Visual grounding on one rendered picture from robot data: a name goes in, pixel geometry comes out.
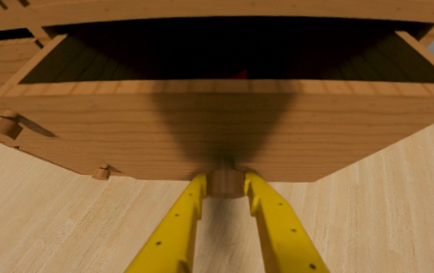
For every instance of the brown wooden chest of drawers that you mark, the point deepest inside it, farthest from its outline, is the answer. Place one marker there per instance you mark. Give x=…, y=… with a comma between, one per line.
x=45, y=22

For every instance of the red 9v battery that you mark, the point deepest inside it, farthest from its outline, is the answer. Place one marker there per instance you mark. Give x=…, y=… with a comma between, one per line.
x=233, y=70

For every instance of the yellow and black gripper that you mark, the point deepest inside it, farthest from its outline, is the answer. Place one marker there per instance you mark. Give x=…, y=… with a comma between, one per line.
x=285, y=245

